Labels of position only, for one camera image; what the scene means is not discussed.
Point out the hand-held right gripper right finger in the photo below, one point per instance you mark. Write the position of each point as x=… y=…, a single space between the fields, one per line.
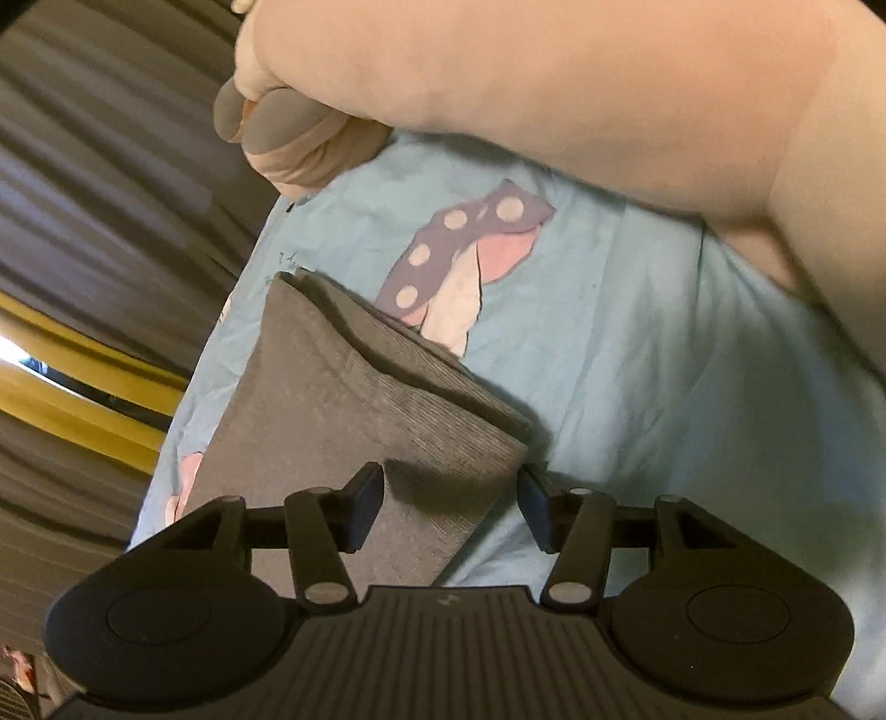
x=534 y=509

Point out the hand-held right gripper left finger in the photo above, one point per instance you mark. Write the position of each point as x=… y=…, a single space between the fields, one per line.
x=367 y=502

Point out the grey pants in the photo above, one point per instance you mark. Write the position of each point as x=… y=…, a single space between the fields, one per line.
x=311 y=388

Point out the person's left forearm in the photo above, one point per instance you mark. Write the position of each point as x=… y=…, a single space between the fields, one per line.
x=554 y=104

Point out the person's left hand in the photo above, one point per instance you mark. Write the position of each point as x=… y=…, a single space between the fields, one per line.
x=304 y=90

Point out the blue mushroom print bedsheet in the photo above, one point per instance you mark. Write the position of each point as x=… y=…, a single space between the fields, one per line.
x=623 y=346

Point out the yellow curtain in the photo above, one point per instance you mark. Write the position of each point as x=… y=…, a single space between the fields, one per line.
x=83 y=419
x=104 y=329

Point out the grey curtain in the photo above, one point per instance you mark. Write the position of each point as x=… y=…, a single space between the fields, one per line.
x=90 y=173
x=62 y=526

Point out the window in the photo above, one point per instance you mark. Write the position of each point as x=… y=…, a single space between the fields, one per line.
x=28 y=356

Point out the pink and white object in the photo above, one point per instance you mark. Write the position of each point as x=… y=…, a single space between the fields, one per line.
x=17 y=664

